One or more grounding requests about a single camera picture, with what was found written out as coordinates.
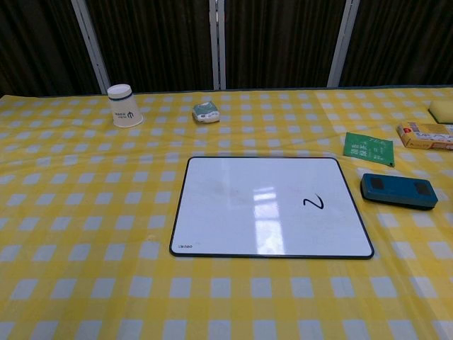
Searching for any yellow orange carton box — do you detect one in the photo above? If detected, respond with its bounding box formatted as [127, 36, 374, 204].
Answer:
[396, 120, 453, 151]

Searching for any green flat packet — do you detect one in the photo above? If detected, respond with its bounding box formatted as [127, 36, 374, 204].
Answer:
[343, 132, 395, 168]

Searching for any small white whiteboard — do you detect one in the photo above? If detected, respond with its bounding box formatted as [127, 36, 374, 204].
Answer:
[168, 156, 375, 260]

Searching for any yellow sponge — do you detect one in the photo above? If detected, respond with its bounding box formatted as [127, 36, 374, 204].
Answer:
[428, 99, 453, 125]

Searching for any yellow white checked tablecloth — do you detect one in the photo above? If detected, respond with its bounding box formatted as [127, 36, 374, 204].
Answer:
[0, 84, 453, 340]

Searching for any dark pleated curtain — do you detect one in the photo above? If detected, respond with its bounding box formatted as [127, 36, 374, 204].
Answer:
[0, 0, 453, 98]

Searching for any green white tissue pack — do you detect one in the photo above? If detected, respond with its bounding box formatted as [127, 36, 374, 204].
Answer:
[191, 100, 221, 125]

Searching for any white metal frame post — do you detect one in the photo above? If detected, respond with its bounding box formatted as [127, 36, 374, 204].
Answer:
[70, 0, 111, 95]
[208, 0, 227, 91]
[326, 0, 361, 89]

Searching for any blue whiteboard eraser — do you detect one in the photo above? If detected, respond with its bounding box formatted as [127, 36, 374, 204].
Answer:
[360, 173, 439, 212]

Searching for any white paper cup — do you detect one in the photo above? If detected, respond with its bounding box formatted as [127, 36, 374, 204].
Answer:
[107, 84, 144, 128]

